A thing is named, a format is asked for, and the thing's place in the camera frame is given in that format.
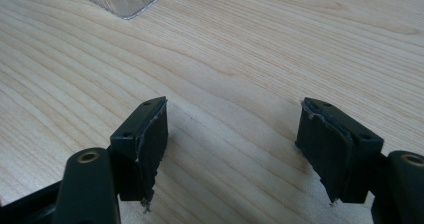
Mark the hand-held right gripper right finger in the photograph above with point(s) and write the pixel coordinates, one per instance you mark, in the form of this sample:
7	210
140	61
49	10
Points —
336	150

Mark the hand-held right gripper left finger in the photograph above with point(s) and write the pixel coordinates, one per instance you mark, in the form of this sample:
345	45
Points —
143	150

